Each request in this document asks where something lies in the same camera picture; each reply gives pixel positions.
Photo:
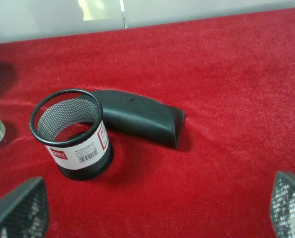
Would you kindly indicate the red velvet tablecloth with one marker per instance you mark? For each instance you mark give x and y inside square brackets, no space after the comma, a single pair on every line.
[234,77]

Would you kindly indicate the black mesh pen holder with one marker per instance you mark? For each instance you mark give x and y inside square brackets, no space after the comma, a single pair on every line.
[69,123]

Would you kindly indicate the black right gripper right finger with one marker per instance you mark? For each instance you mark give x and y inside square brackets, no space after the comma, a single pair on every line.
[282,205]

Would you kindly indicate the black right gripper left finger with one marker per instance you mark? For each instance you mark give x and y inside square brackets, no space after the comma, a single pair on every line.
[24,212]

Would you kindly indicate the black leather glasses case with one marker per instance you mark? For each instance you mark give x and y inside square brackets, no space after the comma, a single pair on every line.
[141,116]

